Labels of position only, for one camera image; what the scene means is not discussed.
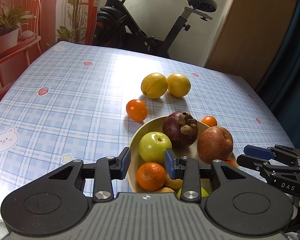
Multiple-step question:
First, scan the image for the brown longan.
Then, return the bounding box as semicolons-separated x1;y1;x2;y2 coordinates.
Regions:
164;174;183;191
155;187;175;193

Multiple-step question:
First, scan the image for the orange mandarin front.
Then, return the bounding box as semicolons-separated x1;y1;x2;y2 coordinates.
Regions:
225;159;237;167

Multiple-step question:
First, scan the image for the orange mandarin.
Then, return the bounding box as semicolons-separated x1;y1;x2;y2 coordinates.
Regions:
126;99;148;122
225;159;237;167
201;116;218;127
136;162;166;191

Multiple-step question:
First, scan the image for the beige round plate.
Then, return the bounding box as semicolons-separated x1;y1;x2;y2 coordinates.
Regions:
127;116;239;194

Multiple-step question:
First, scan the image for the dark purple mangosteen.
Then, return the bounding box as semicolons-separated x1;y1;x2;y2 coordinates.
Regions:
162;112;198;148

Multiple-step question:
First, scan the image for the yellow lemon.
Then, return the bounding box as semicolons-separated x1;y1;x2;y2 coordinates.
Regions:
141;73;168;99
167;73;191;98

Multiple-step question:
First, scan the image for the dark blue curtain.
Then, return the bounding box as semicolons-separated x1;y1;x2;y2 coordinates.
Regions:
256;0;300;148

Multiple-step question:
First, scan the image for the printed room backdrop poster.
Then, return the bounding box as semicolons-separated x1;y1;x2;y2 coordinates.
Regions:
0;0;99;101

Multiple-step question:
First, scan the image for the right yellow lemon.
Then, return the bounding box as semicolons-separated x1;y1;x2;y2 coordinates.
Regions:
167;73;191;98

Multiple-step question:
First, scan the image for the wooden wardrobe panel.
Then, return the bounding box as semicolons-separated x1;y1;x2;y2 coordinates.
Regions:
204;0;297;88

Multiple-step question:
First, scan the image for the blue plaid tablecloth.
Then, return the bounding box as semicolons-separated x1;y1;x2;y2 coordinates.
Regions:
0;42;291;206

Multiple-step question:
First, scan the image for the red apple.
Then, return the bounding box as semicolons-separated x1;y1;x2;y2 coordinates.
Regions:
197;126;234;164

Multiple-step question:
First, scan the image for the green apple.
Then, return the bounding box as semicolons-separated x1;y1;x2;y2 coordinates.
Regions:
139;132;172;164
177;187;209;199

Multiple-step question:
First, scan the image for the black exercise bike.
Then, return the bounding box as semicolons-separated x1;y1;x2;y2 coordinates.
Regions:
92;0;218;59

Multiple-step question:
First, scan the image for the left yellow lemon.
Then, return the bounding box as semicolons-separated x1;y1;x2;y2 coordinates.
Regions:
141;73;168;99

